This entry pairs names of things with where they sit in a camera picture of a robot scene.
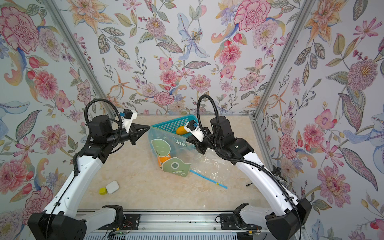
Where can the right corner aluminium post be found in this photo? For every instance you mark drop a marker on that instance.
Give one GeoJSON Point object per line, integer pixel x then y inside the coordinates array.
{"type": "Point", "coordinates": [281, 62]}

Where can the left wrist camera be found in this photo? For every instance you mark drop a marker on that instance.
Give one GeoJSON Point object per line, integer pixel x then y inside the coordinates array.
{"type": "Point", "coordinates": [127, 117]}

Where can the clear blue-zipper bag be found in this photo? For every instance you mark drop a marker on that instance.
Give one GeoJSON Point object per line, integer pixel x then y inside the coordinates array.
{"type": "Point", "coordinates": [211, 168]}

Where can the black microphone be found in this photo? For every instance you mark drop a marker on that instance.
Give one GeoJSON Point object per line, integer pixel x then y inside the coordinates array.
{"type": "Point", "coordinates": [277, 173]}

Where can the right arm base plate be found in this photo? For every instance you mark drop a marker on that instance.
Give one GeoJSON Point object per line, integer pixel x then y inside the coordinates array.
{"type": "Point", "coordinates": [234, 222]}

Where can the corner aluminium post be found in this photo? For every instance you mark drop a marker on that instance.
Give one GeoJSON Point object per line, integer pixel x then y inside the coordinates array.
{"type": "Point", "coordinates": [281, 62]}
{"type": "Point", "coordinates": [68, 36]}

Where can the left corner aluminium post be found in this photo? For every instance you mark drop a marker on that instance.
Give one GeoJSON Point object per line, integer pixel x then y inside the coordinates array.
{"type": "Point", "coordinates": [68, 36]}

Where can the white square box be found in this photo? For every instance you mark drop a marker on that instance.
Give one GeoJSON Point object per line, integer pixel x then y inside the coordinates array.
{"type": "Point", "coordinates": [112, 187]}

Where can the green printed zip-top bag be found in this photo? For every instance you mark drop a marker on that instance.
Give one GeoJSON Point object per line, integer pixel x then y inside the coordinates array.
{"type": "Point", "coordinates": [168, 144]}

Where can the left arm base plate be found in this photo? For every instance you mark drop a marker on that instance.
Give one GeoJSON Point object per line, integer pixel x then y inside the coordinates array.
{"type": "Point", "coordinates": [127, 223]}

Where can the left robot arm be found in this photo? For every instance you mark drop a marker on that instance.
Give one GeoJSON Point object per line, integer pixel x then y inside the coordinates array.
{"type": "Point", "coordinates": [59, 221]}

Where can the aluminium front rail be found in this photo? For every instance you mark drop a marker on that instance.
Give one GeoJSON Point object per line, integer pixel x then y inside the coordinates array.
{"type": "Point", "coordinates": [165, 226]}

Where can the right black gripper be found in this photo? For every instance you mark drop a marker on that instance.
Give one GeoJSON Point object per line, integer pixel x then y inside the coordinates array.
{"type": "Point", "coordinates": [201, 145]}

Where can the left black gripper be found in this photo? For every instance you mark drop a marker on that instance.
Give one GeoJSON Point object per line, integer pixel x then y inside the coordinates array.
{"type": "Point", "coordinates": [133, 134]}

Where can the yellow mango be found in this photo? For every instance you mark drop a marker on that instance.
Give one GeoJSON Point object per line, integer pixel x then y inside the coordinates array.
{"type": "Point", "coordinates": [181, 131]}

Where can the teal plastic basket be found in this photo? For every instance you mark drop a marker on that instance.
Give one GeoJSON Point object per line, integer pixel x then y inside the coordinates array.
{"type": "Point", "coordinates": [171, 126]}

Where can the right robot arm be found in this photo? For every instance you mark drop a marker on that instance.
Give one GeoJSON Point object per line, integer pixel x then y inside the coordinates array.
{"type": "Point", "coordinates": [287, 214]}

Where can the large orange mango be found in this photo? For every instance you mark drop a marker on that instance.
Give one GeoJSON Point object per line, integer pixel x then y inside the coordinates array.
{"type": "Point", "coordinates": [161, 160]}

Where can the yellow green cube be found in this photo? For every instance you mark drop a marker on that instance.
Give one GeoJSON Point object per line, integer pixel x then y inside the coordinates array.
{"type": "Point", "coordinates": [103, 191]}

